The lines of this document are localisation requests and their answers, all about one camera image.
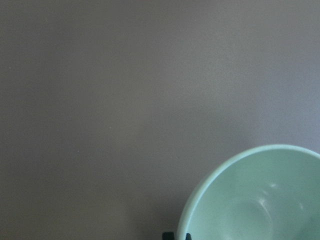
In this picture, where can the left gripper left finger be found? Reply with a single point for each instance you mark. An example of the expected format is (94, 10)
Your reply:
(168, 236)

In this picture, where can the mint green bowl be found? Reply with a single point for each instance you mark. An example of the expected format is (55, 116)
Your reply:
(270, 192)

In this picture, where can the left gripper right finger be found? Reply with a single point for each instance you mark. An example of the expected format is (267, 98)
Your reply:
(188, 236)

